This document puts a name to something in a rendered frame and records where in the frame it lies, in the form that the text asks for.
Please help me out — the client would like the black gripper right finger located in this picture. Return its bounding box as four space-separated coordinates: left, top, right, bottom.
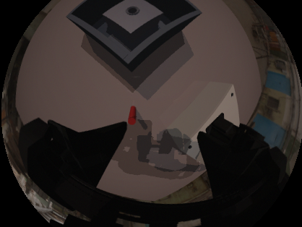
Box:
197 131 270 198

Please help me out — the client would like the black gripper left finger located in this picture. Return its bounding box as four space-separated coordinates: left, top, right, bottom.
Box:
47 119 127 188

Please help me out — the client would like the red peg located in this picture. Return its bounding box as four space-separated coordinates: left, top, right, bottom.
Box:
128 106 137 125

